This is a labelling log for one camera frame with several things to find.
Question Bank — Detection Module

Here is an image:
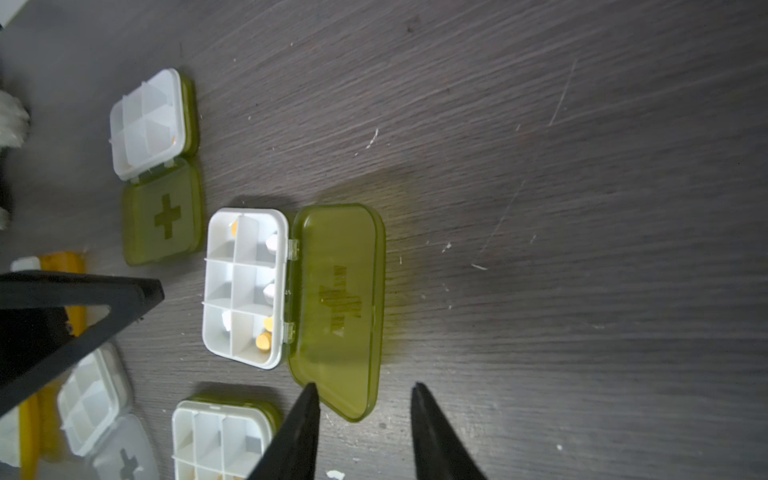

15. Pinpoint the yellow pillbox far left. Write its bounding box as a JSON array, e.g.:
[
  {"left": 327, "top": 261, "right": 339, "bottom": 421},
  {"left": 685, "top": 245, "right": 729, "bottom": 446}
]
[{"left": 9, "top": 251, "right": 89, "bottom": 337}]

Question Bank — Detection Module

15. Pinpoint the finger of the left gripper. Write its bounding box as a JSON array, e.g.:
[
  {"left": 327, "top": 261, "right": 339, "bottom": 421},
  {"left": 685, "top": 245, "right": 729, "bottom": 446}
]
[{"left": 1, "top": 270, "right": 165, "bottom": 414}]

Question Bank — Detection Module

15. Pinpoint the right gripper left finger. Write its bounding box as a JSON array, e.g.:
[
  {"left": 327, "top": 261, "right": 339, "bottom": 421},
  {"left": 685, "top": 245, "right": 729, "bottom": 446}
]
[{"left": 247, "top": 383, "right": 321, "bottom": 480}]

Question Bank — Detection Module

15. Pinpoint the yellow pillbox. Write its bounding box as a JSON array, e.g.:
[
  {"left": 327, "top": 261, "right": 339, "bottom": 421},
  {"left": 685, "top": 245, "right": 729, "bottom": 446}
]
[
  {"left": 9, "top": 251, "right": 89, "bottom": 337},
  {"left": 1, "top": 383, "right": 64, "bottom": 479}
]

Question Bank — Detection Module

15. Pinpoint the green pillbox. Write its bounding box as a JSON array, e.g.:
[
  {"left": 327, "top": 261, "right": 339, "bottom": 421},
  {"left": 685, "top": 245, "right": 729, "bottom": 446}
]
[
  {"left": 172, "top": 396, "right": 282, "bottom": 479},
  {"left": 109, "top": 68, "right": 205, "bottom": 266},
  {"left": 202, "top": 203, "right": 386, "bottom": 422}
]

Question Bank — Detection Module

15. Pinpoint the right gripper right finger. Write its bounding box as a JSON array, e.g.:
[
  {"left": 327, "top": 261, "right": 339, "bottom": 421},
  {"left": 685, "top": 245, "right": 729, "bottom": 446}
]
[{"left": 410, "top": 382, "right": 486, "bottom": 480}]

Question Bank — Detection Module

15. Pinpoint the clear lid pillbox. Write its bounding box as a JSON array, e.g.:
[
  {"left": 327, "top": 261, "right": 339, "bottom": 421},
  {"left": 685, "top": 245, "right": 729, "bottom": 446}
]
[{"left": 57, "top": 343, "right": 160, "bottom": 480}]

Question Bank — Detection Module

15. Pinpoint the yellow pillbox near left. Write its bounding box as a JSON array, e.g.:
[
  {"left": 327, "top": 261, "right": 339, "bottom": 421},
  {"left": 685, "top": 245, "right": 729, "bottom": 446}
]
[{"left": 1, "top": 383, "right": 64, "bottom": 479}]

